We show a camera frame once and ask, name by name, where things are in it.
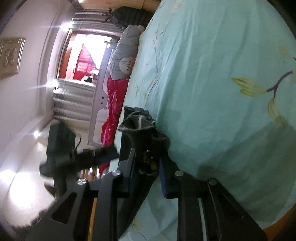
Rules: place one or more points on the window with red curtain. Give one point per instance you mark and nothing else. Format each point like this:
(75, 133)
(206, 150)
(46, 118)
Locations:
(82, 55)

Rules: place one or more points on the framed wall picture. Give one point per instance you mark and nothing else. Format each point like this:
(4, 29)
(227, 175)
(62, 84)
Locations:
(11, 54)

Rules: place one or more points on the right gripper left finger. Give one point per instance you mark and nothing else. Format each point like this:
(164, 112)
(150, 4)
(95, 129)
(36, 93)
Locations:
(70, 217)

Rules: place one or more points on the wooden wardrobe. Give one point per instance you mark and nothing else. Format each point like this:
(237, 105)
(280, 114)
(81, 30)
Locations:
(149, 5)

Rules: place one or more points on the white radiator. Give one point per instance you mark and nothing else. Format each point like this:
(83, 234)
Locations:
(73, 100)

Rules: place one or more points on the red blanket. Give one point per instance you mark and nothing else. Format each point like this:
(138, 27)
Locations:
(116, 91)

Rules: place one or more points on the grey quilted pillow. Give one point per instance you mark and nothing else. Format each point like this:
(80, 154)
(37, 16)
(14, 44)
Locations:
(125, 53)

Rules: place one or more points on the light blue floral bedsheet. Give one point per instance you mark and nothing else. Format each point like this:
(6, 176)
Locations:
(218, 77)

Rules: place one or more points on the black pants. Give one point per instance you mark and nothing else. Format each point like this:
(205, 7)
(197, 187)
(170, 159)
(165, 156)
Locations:
(139, 132)

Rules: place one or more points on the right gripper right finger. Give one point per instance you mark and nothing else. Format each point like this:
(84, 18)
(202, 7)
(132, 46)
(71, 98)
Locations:
(206, 210)

